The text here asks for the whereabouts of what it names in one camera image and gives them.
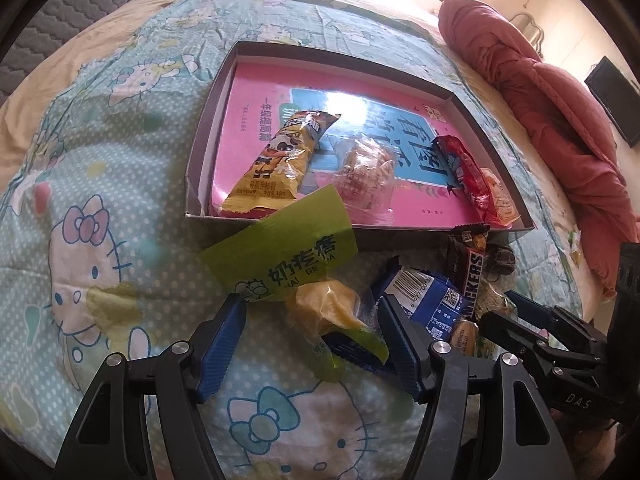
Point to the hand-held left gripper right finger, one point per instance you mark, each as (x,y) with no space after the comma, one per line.
(400,350)

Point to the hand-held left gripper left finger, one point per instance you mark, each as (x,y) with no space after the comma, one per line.
(220,350)

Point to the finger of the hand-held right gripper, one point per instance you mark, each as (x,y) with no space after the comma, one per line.
(530,307)
(505,330)

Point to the clear-wrapped dark chocolate cake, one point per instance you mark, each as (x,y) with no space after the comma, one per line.
(500,260)

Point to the blue snack packet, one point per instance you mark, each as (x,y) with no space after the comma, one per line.
(430,300)

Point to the brown chocolate bar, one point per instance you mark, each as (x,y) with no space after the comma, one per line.
(467,275)

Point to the orange broom print packet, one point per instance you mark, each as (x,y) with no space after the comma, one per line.
(500,202)

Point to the green snack packet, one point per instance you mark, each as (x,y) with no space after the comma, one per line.
(285,255)

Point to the red snack bar packet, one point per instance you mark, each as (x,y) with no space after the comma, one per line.
(462,170)

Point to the clear-wrapped orange pastry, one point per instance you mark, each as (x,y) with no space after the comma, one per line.
(362,170)

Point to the yellow cartoon snack packet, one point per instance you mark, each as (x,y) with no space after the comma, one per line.
(280,160)

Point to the dark cardboard box tray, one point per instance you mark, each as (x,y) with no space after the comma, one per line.
(210,125)

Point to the person's right hand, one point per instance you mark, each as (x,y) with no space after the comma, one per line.
(605,440)

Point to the gold wrapped candy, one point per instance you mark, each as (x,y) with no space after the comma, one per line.
(575,247)

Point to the red quilt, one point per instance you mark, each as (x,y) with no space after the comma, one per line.
(550,110)

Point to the cartoon cat printed blanket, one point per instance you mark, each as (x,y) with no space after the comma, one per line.
(100,185)

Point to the black television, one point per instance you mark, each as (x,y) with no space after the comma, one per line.
(612,95)

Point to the metal chair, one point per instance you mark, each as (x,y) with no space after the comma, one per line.
(534,30)

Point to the grey quilted headboard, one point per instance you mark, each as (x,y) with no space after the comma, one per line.
(60,5)

